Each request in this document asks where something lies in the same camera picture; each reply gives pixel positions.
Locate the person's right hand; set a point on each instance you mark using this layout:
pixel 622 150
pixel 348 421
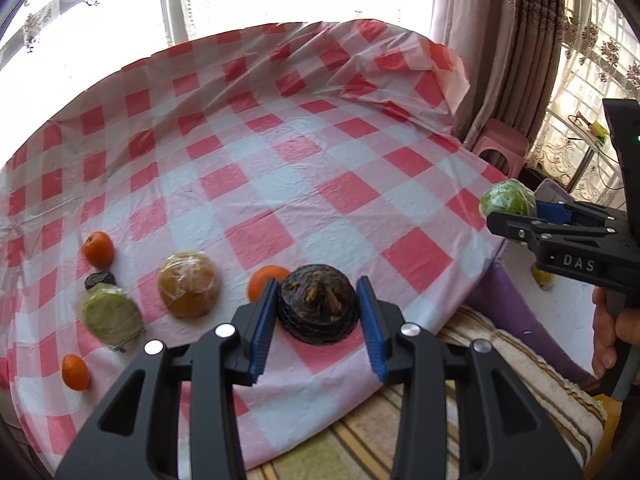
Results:
pixel 606 335

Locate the floral lace curtain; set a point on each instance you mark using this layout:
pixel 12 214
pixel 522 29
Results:
pixel 580 85

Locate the small dark fruit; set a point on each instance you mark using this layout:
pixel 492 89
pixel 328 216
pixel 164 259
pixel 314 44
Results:
pixel 100 280

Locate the grey plastic box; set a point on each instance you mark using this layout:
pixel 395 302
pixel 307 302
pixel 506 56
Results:
pixel 554 192

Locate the brown patterned curtain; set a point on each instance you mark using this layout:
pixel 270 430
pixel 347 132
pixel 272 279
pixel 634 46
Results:
pixel 505 40

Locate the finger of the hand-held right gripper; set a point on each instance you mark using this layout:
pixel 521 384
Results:
pixel 552 211
pixel 515 227

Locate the wrapped yellow-brown fruit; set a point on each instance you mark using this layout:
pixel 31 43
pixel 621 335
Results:
pixel 189 285

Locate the dark purple cabbage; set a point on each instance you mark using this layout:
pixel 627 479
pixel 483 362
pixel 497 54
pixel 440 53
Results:
pixel 317 307

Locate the orange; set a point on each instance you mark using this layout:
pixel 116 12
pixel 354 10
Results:
pixel 76 372
pixel 98 249
pixel 262 284

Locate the red white checkered tablecloth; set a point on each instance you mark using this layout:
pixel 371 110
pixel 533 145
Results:
pixel 280 160

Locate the glass side table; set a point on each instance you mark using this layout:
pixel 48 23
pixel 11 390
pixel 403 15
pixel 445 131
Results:
pixel 582 132

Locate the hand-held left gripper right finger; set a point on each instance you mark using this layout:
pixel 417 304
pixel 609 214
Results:
pixel 372 332

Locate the pink plastic stool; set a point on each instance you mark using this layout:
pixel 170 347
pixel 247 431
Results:
pixel 502 147

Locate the round green cabbage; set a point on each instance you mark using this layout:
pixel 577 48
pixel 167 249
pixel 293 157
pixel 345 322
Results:
pixel 506 200

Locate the yellow-green bottle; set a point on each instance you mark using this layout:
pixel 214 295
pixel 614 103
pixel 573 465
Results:
pixel 542 277

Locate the wrapped green cabbage half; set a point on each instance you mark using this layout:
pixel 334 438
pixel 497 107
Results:
pixel 112 316

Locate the purple chair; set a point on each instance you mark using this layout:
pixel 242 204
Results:
pixel 525 310

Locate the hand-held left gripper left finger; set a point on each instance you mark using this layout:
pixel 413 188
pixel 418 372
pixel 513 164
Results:
pixel 261 332

